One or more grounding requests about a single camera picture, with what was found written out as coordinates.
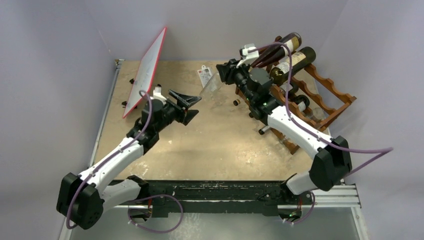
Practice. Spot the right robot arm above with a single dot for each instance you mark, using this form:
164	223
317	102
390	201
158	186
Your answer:
330	159

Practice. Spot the red framed whiteboard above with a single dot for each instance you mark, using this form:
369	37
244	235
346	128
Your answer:
145	73

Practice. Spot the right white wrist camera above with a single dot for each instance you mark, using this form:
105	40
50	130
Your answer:
248	54

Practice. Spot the silver capped bottle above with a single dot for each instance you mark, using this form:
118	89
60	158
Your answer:
302	102
290	88

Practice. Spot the silver capped bottle lower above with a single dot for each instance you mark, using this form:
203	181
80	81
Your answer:
302	102

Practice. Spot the silver capped bottle upper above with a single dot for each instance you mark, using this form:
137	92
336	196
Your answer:
290	88

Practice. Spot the white printed card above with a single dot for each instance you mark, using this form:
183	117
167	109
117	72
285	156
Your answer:
205	74

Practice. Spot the clear glass bottle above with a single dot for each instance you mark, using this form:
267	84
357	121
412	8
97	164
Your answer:
214	96

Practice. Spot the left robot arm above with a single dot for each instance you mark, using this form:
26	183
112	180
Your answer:
84	197

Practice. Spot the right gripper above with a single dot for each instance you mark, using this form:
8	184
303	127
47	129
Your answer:
226	71

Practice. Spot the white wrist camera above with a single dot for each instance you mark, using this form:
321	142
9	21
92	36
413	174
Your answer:
248	54
157	94

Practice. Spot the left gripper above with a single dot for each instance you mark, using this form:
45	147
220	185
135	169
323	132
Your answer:
184	115

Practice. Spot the dark green wine bottle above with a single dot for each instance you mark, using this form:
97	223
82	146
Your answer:
300	59

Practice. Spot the wooden wine rack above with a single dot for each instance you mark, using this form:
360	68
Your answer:
315	100

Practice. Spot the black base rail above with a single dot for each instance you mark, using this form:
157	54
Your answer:
265	197

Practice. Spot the small dark cork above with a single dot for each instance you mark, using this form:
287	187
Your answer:
236	102

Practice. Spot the gold capped red wine bottle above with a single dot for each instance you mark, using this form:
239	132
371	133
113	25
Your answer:
275	53

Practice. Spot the clear bottle in rack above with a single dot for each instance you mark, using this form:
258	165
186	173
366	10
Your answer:
315	114

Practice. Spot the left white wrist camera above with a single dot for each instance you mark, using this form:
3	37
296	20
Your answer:
157	94

